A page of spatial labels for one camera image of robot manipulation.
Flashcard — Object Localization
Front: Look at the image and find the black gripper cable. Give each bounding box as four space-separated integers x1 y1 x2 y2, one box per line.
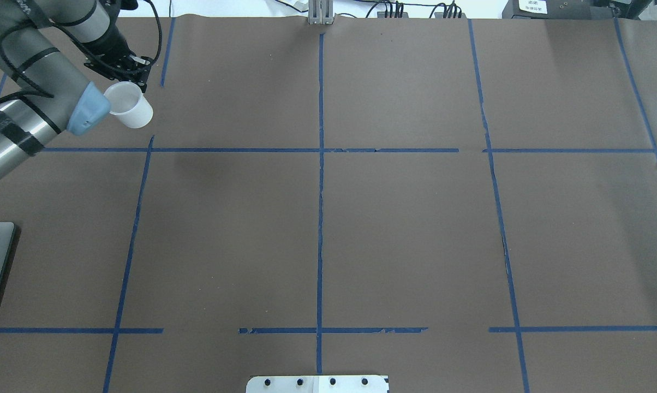
0 0 163 110

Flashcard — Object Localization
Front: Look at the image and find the brown paper table cover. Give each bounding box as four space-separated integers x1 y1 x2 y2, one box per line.
0 15 657 392

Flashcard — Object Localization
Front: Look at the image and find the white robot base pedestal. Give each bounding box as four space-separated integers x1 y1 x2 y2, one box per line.
246 374 390 392

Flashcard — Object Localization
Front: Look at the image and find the white plastic cup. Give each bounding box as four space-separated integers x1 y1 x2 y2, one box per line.
104 81 153 129

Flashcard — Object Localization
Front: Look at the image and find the black device box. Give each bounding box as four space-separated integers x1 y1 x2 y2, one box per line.
501 1 615 20

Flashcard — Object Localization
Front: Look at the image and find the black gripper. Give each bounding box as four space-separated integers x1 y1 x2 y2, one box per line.
83 1 156 93

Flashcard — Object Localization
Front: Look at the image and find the aluminium frame post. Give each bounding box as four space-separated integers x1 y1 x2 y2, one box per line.
308 0 336 25

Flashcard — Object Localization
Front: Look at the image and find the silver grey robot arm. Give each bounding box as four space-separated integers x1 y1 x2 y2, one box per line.
0 1 158 181

